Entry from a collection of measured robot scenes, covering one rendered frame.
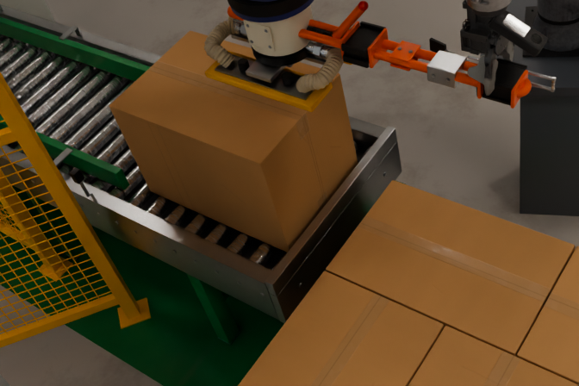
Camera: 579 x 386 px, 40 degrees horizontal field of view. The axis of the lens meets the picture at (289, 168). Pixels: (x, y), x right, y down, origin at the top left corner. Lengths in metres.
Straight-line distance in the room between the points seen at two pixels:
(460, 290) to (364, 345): 0.31
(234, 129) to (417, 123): 1.42
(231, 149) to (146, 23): 2.47
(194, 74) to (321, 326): 0.86
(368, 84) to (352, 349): 1.82
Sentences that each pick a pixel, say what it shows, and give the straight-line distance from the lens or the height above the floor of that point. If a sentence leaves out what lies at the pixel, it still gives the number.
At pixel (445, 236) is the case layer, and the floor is 0.54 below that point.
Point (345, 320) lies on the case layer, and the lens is 2.28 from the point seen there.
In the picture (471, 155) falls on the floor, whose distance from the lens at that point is 3.39.
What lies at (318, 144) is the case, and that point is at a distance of 2.37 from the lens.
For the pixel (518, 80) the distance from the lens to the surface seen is 1.78.
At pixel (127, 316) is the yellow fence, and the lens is 3.17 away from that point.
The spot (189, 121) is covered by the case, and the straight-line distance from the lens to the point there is 2.35.
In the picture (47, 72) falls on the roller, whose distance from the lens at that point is 3.56.
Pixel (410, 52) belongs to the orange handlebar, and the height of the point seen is 1.27.
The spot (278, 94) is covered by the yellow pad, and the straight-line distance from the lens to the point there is 2.01.
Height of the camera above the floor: 2.44
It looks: 45 degrees down
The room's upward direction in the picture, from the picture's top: 16 degrees counter-clockwise
